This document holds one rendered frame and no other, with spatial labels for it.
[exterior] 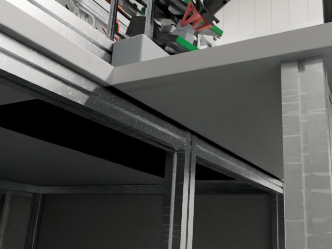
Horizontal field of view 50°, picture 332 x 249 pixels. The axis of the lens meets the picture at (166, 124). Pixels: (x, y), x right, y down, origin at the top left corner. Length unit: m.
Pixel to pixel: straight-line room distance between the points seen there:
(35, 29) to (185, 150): 0.39
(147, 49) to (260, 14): 4.03
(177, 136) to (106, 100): 0.21
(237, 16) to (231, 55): 4.29
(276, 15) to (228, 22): 0.60
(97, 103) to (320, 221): 0.32
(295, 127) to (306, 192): 0.07
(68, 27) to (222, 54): 0.28
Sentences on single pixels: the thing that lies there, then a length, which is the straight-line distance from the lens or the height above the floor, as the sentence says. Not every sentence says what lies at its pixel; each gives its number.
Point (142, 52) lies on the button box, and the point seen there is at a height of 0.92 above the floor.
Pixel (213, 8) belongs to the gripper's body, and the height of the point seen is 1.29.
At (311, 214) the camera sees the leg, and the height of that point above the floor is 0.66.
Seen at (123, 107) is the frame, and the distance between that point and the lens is 0.57.
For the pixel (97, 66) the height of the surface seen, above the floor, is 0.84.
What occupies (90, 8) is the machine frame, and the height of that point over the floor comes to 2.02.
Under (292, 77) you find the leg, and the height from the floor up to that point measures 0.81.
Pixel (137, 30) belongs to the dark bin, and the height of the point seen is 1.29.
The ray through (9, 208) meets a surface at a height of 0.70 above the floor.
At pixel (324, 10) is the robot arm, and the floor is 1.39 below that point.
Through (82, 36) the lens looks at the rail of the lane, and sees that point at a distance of 0.64.
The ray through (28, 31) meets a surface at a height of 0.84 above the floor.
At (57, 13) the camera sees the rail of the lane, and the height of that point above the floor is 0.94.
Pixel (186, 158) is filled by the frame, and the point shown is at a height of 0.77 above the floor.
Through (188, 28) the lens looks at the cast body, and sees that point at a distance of 1.19.
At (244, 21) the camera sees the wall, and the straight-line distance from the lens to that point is 4.66.
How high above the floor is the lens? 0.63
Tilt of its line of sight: 17 degrees up
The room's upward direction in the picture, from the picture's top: 4 degrees clockwise
